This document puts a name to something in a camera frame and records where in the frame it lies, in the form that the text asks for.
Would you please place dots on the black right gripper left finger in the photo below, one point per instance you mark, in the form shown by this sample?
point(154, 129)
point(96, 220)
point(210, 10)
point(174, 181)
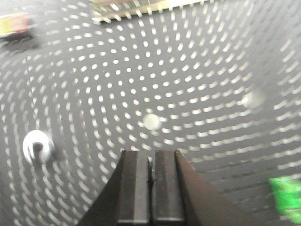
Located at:
point(125, 199)

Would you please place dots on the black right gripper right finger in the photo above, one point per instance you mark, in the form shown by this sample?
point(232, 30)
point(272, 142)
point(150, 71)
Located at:
point(181, 197)

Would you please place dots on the green round push button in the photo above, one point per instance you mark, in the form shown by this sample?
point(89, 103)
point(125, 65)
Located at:
point(287, 196)

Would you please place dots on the lower red mushroom button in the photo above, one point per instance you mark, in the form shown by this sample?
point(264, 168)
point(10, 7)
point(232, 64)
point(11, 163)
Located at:
point(14, 23)

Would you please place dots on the black perforated pegboard panel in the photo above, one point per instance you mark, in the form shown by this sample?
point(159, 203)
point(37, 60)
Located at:
point(89, 84)

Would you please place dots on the white rocker switch middle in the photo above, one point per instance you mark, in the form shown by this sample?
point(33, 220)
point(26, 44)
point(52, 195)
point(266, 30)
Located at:
point(151, 122)

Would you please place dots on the white rocker switch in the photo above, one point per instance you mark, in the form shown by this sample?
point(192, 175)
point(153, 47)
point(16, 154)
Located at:
point(253, 99)
point(38, 147)
point(151, 122)

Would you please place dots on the white rocker switch left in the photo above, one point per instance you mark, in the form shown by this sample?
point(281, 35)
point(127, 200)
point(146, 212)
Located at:
point(38, 147)

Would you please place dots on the white rocker switch right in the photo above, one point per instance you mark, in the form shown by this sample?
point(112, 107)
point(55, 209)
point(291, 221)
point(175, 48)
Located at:
point(253, 99)

